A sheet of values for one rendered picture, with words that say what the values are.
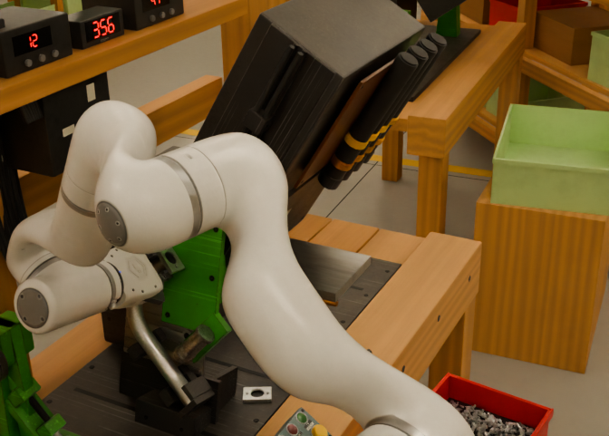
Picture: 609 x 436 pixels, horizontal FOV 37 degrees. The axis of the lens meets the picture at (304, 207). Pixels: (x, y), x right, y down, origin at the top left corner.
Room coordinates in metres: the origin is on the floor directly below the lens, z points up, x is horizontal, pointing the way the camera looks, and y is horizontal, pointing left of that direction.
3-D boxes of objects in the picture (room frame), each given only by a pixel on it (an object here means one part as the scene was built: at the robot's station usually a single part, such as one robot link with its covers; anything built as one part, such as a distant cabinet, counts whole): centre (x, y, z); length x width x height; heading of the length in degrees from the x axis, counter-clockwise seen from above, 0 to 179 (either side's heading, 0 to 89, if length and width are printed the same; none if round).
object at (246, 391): (1.40, 0.10, 0.90); 0.06 x 0.04 x 0.01; 91
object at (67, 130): (1.53, 0.44, 1.42); 0.17 x 0.12 x 0.15; 152
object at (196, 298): (1.44, 0.19, 1.17); 0.13 x 0.12 x 0.20; 152
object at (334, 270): (1.56, 0.08, 1.11); 0.39 x 0.16 x 0.03; 62
